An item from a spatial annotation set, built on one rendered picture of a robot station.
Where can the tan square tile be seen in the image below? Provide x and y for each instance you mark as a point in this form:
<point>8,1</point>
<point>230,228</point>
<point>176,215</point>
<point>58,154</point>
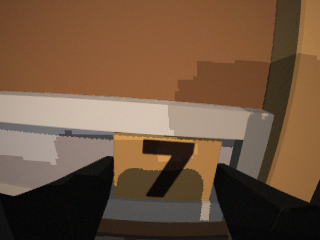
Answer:
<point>164,167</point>

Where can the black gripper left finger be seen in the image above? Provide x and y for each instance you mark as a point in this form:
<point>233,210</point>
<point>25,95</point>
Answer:
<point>66,209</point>

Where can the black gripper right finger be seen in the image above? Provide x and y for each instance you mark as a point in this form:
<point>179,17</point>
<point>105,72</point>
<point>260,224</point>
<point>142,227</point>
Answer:
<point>254,210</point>

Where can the brown board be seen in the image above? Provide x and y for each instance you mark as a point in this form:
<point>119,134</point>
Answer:
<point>74,72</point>

